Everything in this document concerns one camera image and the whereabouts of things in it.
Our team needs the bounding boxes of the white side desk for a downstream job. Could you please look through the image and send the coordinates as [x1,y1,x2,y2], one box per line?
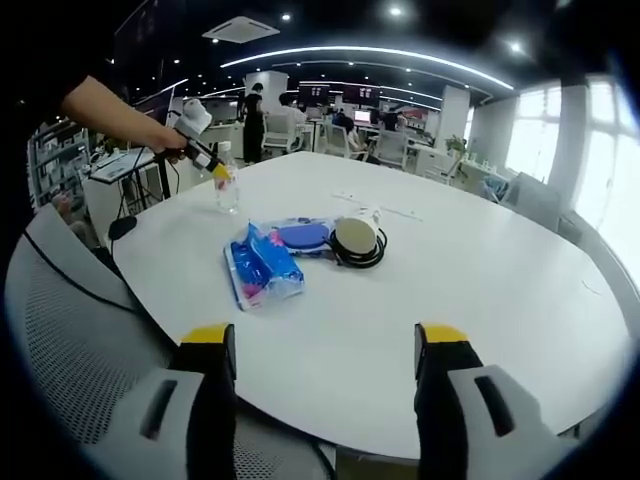
[82,147,157,222]

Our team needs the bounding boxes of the white tabletop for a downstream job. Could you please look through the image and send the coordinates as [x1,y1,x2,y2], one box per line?
[107,150,632,461]

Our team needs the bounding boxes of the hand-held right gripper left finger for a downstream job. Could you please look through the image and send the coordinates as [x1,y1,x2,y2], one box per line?
[97,323,239,480]

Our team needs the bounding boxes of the narrow bright window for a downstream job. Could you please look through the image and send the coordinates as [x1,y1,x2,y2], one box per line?
[508,84,564,187]

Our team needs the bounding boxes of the green potted plant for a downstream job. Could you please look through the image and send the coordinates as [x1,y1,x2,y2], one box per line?
[444,133,469,158]

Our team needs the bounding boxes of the person's left hand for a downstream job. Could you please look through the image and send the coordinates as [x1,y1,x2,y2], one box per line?
[149,127,191,164]

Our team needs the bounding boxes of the black armrest pad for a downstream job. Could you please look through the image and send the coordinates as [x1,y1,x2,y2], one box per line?
[108,215,138,242]

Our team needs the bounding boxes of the curved ceiling light strip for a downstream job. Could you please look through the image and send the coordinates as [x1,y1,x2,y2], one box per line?
[219,45,516,92]

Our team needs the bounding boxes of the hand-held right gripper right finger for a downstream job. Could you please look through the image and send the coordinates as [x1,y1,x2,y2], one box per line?
[413,322,581,480]

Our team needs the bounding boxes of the grey mesh office chair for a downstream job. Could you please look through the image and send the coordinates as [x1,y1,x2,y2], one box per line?
[4,204,331,480]

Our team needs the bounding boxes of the large bright window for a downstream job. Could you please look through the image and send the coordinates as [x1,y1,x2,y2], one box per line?
[574,74,640,261]

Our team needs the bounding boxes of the white office chair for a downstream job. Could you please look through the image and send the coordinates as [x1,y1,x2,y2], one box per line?
[262,113,304,154]

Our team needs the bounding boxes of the black cable item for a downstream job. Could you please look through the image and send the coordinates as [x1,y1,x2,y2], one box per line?
[325,227,389,269]

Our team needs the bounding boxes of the grey padded chair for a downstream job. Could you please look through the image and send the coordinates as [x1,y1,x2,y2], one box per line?
[499,171,562,232]

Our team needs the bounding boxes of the clear plastic bottle item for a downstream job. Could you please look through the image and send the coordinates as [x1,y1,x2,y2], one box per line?
[213,141,242,215]

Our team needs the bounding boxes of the blue tissue pack item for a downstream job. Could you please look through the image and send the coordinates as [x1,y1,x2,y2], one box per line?
[222,219,306,312]

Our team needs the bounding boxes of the white recessed socket strip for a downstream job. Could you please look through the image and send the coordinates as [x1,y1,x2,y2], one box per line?
[330,191,424,222]

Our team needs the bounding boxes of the ceiling air conditioner unit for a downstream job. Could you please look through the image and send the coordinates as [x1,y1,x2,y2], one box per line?
[202,14,281,44]

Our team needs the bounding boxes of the white paper cup item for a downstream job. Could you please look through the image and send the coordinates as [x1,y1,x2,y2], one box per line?
[333,205,384,255]

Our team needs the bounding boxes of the blue pad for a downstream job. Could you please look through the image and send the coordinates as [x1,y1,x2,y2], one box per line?
[259,215,341,259]

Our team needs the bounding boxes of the grey storage shelf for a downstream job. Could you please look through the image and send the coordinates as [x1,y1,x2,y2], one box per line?
[27,122,91,211]

